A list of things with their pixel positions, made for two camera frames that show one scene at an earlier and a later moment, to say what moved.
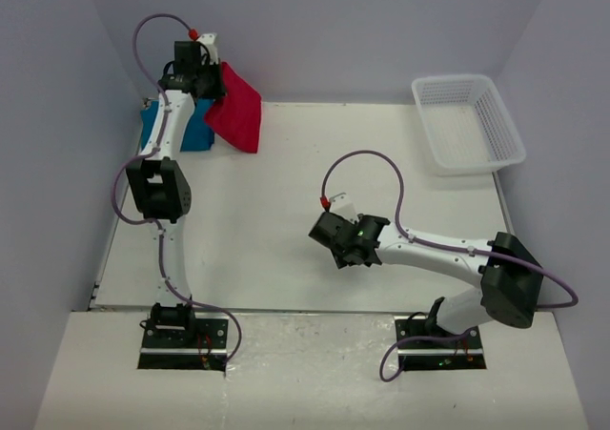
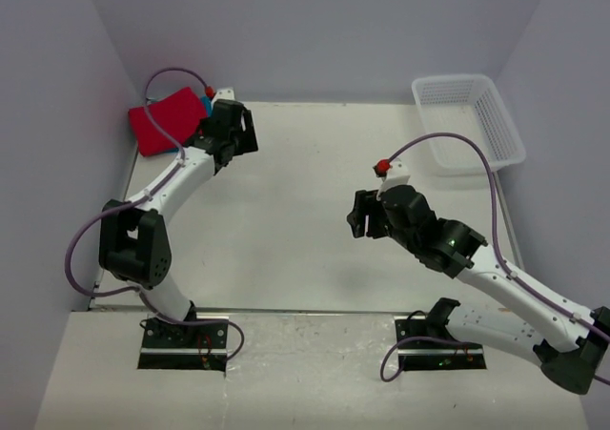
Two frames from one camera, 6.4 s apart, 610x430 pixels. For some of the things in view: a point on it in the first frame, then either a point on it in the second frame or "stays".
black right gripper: x=339 y=258 to x=365 y=203
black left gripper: x=219 y=89 to x=247 y=143
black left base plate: x=201 y=347 stays
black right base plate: x=465 y=354 stays
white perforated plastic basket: x=468 y=127 stays
